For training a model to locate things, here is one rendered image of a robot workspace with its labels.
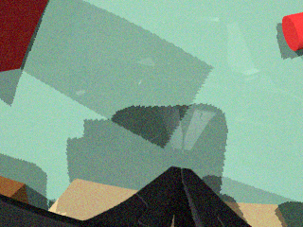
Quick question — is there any orange square block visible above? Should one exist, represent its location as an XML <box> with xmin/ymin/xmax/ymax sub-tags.
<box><xmin>0</xmin><ymin>177</ymin><xmax>29</xmax><ymax>204</ymax></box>

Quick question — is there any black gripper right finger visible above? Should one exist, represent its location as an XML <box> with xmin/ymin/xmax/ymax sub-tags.
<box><xmin>173</xmin><ymin>167</ymin><xmax>251</xmax><ymax>227</ymax></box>

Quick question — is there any red cube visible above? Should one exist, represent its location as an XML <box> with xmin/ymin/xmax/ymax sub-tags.
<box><xmin>0</xmin><ymin>0</ymin><xmax>48</xmax><ymax>72</ymax></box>

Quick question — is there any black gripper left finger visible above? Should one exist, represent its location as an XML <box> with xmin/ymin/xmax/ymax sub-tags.
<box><xmin>0</xmin><ymin>166</ymin><xmax>182</xmax><ymax>227</ymax></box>

